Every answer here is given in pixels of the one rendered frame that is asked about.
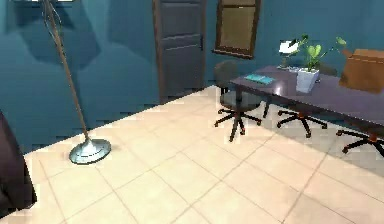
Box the dark grey office chair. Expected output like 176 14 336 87
213 59 264 143

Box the dark grey room door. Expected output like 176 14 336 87
152 0 208 104

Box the teal book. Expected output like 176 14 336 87
243 73 276 86

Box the silver floor lamp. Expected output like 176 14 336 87
31 0 112 166

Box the black office chair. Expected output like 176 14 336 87
276 109 329 139
335 129 384 158

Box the white desk lamp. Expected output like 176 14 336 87
276 38 300 71

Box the green plant in white pot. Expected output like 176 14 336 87
287 33 348 94

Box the dark purple desk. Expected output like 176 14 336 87
229 65 384 138

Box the brown cardboard box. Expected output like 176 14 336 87
338 48 384 95

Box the dark maroon furniture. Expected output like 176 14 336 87
0 111 38 218

